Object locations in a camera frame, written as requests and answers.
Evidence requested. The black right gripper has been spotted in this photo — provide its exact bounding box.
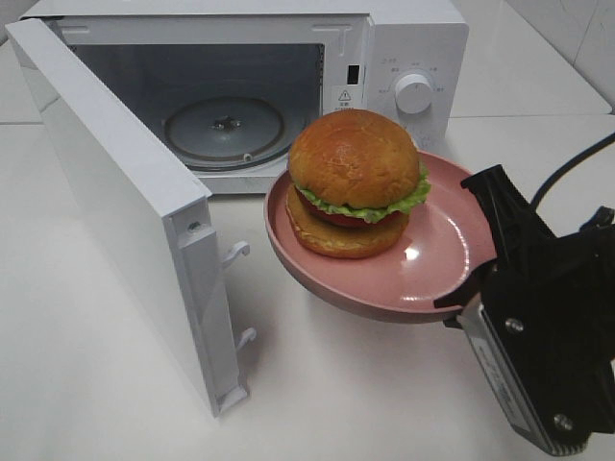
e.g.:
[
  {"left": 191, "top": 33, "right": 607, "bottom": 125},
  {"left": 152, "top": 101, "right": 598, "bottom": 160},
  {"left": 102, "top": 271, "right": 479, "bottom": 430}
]
[{"left": 431, "top": 163, "right": 615, "bottom": 371}]

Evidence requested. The pink round plate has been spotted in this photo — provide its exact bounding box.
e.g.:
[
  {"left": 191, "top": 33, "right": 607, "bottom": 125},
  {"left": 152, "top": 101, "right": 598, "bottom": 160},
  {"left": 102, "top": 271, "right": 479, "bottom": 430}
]
[{"left": 264, "top": 152, "right": 495, "bottom": 323}]

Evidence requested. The burger with lettuce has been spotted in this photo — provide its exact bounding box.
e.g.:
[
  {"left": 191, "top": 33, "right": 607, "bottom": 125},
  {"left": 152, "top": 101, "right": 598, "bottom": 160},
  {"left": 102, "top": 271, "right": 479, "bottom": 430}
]
[{"left": 285, "top": 109, "right": 431, "bottom": 259}]

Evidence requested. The white microwave door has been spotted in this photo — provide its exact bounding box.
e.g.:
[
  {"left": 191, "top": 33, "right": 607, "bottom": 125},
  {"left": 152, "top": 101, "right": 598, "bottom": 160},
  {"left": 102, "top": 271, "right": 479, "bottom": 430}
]
[{"left": 7, "top": 19, "right": 247, "bottom": 415}]

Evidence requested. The upper white round knob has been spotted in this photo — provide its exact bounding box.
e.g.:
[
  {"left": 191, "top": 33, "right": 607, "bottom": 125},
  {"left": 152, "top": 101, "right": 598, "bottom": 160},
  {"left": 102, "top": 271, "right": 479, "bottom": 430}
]
[{"left": 394, "top": 71, "right": 433, "bottom": 114}]

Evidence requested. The white warning label sticker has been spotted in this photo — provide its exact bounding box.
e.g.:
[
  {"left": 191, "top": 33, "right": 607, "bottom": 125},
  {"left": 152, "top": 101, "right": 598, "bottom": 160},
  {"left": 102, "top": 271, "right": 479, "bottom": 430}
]
[{"left": 331, "top": 85, "right": 361, "bottom": 111}]

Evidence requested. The glass microwave turntable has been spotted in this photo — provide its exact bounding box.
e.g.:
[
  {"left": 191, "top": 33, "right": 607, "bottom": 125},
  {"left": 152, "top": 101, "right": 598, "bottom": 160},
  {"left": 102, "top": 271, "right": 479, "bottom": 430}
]
[{"left": 164, "top": 96, "right": 284, "bottom": 161}]

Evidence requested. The white microwave oven body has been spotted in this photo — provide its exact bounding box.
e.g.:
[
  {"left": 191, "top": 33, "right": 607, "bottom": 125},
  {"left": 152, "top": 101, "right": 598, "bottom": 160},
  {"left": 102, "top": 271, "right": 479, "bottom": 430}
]
[{"left": 16, "top": 1, "right": 469, "bottom": 194}]

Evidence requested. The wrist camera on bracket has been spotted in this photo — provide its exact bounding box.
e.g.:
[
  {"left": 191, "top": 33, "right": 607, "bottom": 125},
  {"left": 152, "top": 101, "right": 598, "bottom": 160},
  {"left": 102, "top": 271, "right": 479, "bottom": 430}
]
[{"left": 459, "top": 300, "right": 597, "bottom": 455}]

